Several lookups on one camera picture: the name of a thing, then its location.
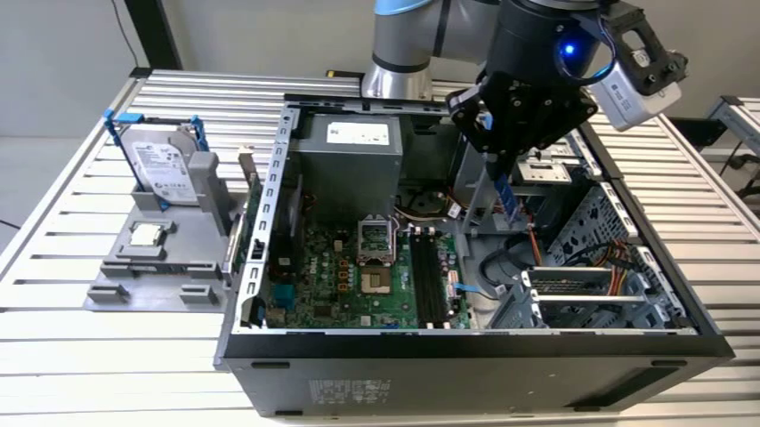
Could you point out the black RAM slot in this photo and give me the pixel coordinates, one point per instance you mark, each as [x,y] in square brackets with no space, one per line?
[419,280]
[433,280]
[427,280]
[441,280]

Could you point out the hard disk in blue carrier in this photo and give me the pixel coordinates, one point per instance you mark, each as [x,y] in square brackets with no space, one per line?
[161,164]

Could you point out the CPU socket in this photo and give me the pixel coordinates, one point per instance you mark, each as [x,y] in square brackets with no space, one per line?
[376,279]

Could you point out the aluminium frame side table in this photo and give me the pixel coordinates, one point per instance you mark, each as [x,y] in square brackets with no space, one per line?
[742,111]

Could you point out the black rectangular box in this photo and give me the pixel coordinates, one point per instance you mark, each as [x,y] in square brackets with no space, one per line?
[701,131]

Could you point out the bare RAM stick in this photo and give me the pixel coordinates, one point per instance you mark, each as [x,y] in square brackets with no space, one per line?
[157,268]

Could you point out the grey metal disk bay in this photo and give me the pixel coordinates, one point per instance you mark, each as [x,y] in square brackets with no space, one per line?
[594,299]

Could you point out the black open PC case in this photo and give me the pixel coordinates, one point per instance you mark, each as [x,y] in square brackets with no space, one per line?
[416,382]

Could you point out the black round cooler fan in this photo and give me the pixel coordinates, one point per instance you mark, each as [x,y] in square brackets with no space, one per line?
[425,205]

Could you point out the green motherboard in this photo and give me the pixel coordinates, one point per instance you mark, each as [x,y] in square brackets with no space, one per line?
[321,302]

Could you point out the green graphics card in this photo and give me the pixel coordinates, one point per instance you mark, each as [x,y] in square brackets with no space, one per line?
[253,200]

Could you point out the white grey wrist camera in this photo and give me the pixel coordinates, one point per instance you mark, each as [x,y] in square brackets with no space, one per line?
[630,107]

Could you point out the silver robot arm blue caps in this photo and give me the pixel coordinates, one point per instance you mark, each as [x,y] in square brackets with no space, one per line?
[404,40]

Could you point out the silver CPU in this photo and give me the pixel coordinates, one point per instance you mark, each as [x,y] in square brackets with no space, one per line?
[146,236]

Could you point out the black table corner cap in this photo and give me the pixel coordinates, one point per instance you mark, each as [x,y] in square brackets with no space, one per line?
[142,72]

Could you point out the yellow tipped black bar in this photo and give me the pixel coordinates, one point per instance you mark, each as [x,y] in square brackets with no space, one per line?
[331,73]

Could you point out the grey parts rack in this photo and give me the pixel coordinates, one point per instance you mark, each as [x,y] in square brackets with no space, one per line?
[196,249]

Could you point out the black metal post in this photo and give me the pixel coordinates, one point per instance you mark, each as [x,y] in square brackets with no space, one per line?
[154,35]

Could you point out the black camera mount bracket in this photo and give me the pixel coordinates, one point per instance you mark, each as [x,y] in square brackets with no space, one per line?
[618,20]

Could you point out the grey power supply unit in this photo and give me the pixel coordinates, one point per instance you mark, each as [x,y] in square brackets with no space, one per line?
[351,178]

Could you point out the blue RAM stick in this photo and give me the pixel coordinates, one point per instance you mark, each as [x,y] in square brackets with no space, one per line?
[507,200]

